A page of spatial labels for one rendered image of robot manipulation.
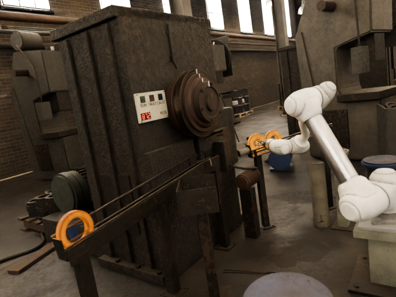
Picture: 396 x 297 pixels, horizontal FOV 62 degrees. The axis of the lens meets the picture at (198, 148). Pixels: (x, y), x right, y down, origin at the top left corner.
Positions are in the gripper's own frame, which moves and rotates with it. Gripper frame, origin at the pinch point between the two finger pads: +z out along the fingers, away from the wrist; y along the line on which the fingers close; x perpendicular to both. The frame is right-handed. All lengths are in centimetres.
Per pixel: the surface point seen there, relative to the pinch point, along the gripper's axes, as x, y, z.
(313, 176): -30, 30, -29
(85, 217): 0, -134, -76
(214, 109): 33, -42, -23
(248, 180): -23.9, -19.7, -18.6
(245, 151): -5.6, -12.2, -2.6
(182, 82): 54, -62, -25
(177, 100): 44, -68, -27
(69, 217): 3, -140, -80
